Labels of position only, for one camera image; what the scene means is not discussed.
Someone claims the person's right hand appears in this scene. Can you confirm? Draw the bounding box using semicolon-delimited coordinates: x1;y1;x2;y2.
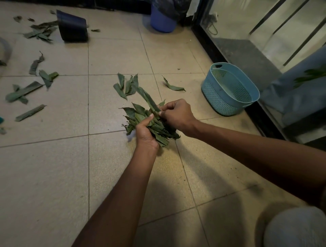
157;98;202;138

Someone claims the person's left hand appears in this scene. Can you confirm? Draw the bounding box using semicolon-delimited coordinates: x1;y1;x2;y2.
135;113;161;152

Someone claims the person's right forearm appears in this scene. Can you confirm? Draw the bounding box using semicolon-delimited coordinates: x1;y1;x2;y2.
189;121;326;208

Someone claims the person's left forearm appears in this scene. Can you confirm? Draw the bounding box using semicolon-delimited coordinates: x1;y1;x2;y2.
71;145;160;247

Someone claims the teal plastic bucket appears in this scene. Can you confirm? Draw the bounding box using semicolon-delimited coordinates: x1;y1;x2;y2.
201;62;261;117

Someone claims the grey floor rug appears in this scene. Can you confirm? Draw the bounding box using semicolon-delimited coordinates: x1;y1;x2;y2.
213;37;283;92

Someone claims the small black plastic pot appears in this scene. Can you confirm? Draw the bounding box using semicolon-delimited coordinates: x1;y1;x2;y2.
56;9;89;42

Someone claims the green leafy potted plant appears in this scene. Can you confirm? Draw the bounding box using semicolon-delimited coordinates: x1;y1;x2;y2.
293;65;326;88

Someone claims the beige plastic watering can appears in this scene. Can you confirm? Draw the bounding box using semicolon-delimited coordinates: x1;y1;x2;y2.
0;37;13;67

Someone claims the white charger with cable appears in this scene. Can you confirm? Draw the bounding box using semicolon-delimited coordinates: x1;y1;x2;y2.
205;12;219;36

